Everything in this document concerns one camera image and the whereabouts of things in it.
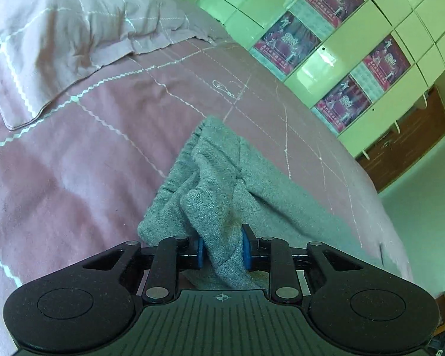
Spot pink checked pillow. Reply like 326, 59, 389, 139
0, 0, 231, 131

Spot grey pants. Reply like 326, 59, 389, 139
137, 116, 384, 292

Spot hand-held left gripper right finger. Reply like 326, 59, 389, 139
241, 223, 365, 306

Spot pink checked bedsheet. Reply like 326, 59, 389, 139
0, 33, 412, 356

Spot brown wooden door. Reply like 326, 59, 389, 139
356, 87, 445, 193

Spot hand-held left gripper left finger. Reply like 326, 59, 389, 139
82, 235, 205, 305

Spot white glossy wardrobe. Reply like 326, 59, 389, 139
137, 0, 445, 160

